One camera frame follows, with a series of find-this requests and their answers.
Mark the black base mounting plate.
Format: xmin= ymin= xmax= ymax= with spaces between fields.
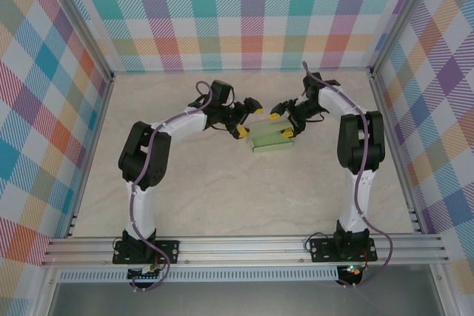
xmin=113 ymin=240 xmax=181 ymax=266
xmin=309 ymin=238 xmax=378 ymax=263

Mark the long aluminium base rail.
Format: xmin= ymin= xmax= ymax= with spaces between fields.
xmin=40 ymin=233 xmax=451 ymax=267

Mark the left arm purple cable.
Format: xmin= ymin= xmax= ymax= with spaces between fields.
xmin=127 ymin=81 xmax=216 ymax=292

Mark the aluminium frame post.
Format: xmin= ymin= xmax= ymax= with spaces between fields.
xmin=368 ymin=0 xmax=441 ymax=77
xmin=36 ymin=0 xmax=115 ymax=84

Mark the circuit board with lit LED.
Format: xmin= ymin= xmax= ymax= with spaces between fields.
xmin=338 ymin=263 xmax=363 ymax=280

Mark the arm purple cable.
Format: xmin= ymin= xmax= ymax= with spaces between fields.
xmin=127 ymin=81 xmax=216 ymax=292
xmin=301 ymin=60 xmax=393 ymax=289

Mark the small black circuit board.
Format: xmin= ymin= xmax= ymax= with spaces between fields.
xmin=127 ymin=263 xmax=166 ymax=280

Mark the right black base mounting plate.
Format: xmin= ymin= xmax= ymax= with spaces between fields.
xmin=309 ymin=238 xmax=378 ymax=263

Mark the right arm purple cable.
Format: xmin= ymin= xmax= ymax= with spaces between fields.
xmin=301 ymin=60 xmax=393 ymax=289

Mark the grey metal panel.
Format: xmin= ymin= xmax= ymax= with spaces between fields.
xmin=47 ymin=281 xmax=445 ymax=316

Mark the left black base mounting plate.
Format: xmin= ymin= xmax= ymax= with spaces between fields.
xmin=113 ymin=240 xmax=181 ymax=266

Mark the slotted grey cable duct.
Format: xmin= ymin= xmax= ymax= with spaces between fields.
xmin=58 ymin=269 xmax=341 ymax=283

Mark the light green paper box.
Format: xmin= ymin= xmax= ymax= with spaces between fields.
xmin=246 ymin=118 xmax=296 ymax=154

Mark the aluminium side frame rail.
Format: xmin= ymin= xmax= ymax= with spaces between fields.
xmin=369 ymin=73 xmax=425 ymax=235
xmin=64 ymin=75 xmax=116 ymax=239

